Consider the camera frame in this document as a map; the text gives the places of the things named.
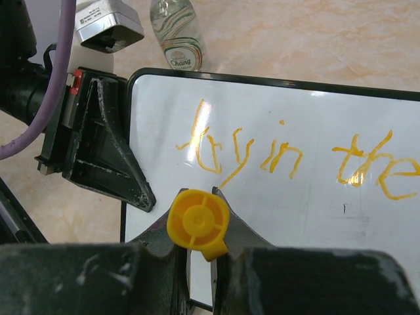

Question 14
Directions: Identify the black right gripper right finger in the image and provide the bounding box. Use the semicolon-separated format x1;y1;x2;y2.
211;187;419;314

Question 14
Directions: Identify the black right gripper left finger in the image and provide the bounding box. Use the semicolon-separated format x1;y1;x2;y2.
0;215;191;315

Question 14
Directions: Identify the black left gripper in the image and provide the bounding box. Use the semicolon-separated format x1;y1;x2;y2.
35;67;156;212

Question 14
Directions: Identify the yellow capped white marker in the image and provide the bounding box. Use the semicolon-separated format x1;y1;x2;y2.
167;189;230;262

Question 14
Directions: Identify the white whiteboard black frame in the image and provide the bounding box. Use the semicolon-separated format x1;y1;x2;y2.
125;69;419;301

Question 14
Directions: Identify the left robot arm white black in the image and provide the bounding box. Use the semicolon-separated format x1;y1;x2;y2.
1;1;156;212

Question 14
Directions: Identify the clear glass bottle green cap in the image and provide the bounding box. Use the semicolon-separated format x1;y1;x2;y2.
150;1;205;72

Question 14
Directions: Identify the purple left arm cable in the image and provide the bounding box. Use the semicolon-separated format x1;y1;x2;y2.
0;0;78;161

